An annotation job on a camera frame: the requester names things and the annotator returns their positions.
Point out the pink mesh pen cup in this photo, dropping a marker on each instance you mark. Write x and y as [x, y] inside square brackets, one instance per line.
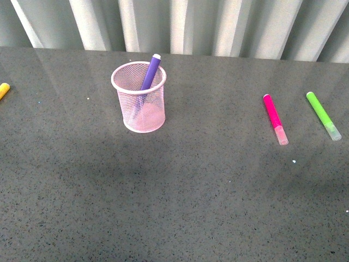
[142, 111]

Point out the green marker pen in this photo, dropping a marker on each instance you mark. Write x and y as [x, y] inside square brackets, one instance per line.
[323, 116]

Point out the grey pleated curtain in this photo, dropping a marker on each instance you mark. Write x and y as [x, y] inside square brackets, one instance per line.
[291, 30]

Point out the yellow marker pen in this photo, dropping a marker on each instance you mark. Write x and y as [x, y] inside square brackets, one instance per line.
[4, 89]

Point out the purple marker pen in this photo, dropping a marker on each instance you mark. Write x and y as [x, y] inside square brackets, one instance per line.
[149, 76]

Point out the pink marker pen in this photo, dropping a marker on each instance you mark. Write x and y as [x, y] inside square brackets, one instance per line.
[275, 120]

